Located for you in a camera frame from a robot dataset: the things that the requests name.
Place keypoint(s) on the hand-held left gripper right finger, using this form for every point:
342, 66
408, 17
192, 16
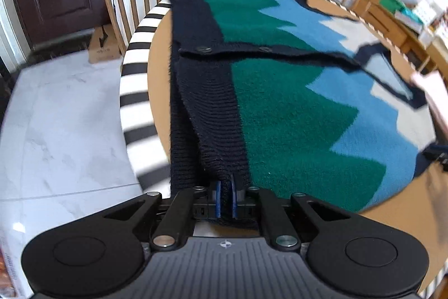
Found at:
233, 201

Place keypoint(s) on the round table with striped rim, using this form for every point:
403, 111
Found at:
140, 67

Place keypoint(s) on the wooden side table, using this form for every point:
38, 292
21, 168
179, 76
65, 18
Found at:
395, 29

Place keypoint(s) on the printed packaging bag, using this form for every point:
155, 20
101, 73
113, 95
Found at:
7, 267

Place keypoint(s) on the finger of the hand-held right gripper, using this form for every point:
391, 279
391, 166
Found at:
437, 155

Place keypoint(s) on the cardboard box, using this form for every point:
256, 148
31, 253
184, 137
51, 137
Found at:
103, 45

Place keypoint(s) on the navy green blue knit cardigan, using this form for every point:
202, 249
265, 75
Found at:
290, 131

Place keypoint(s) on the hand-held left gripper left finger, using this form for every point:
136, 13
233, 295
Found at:
217, 201

